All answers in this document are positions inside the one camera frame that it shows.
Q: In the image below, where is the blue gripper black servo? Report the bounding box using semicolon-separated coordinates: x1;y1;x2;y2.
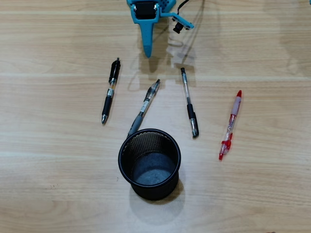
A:
131;0;161;58

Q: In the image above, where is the black pen black grip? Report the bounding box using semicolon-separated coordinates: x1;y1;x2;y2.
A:
101;57;121;125

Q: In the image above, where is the slim clear pen black cap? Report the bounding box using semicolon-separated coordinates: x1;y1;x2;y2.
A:
180;67;200;139

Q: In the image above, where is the clear pen grey grip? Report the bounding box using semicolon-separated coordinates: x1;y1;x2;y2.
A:
126;79;161;139

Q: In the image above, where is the red clear pen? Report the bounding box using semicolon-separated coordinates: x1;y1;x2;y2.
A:
218;89;242;161

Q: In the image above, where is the black mesh pen holder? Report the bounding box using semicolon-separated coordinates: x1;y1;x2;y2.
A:
118;128;182;201

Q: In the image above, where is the blue wrist camera module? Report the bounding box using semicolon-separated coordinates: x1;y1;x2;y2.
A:
159;11;195;34

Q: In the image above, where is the black camera cable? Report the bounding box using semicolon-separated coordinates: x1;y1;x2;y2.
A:
176;0;190;13

